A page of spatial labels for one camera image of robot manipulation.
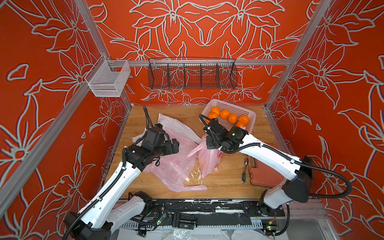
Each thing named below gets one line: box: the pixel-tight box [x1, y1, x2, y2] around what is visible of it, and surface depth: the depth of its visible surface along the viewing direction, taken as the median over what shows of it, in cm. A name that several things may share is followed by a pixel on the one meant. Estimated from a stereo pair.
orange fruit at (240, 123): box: [236, 120, 246, 128], surface depth 102 cm
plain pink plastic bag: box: [143, 128, 208, 193], surface depth 83 cm
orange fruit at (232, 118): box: [228, 113, 238, 124], surface depth 106 cm
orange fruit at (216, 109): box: [211, 106, 221, 115], surface depth 111 cm
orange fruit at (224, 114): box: [220, 109, 230, 120], surface depth 109 cm
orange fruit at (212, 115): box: [208, 112, 218, 120], surface depth 108 cm
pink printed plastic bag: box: [186, 134, 224, 178], surface depth 79 cm
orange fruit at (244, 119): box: [239, 114, 250, 125], surface depth 105 cm
